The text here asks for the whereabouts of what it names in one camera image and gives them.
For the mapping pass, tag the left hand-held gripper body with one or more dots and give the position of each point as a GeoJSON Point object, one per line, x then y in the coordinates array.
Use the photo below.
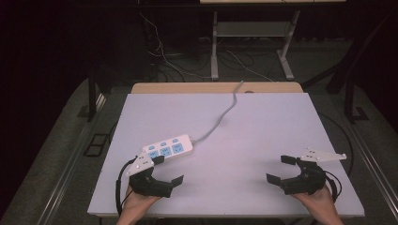
{"type": "Point", "coordinates": [144, 184]}

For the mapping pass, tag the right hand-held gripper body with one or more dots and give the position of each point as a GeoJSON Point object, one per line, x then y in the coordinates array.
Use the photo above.
{"type": "Point", "coordinates": [308, 179]}

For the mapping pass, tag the white power strip blue sockets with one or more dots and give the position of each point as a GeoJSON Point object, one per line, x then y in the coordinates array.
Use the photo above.
{"type": "Point", "coordinates": [169, 146]}

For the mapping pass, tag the person's left hand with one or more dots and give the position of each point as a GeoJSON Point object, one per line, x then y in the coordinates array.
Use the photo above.
{"type": "Point", "coordinates": [135, 204]}

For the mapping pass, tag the person's right hand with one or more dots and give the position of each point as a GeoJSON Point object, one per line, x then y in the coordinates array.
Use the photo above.
{"type": "Point", "coordinates": [316, 203]}

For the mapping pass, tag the white table board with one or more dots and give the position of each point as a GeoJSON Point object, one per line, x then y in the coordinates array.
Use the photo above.
{"type": "Point", "coordinates": [250, 131]}

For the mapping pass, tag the wooden table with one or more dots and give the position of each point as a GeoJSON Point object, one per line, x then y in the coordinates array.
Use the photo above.
{"type": "Point", "coordinates": [194, 87]}

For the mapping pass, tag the black metal stand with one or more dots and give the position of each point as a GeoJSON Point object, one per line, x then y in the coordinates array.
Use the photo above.
{"type": "Point", "coordinates": [352, 93]}
{"type": "Point", "coordinates": [91, 93]}

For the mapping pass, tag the black rectangular floor frame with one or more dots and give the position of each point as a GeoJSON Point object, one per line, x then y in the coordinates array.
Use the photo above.
{"type": "Point", "coordinates": [97, 144]}

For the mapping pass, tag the aluminium floor rail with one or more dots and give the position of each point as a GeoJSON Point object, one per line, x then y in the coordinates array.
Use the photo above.
{"type": "Point", "coordinates": [73, 156]}
{"type": "Point", "coordinates": [372, 162]}

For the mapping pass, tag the grey metal table frame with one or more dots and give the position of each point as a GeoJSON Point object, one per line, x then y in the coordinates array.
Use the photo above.
{"type": "Point", "coordinates": [250, 29]}

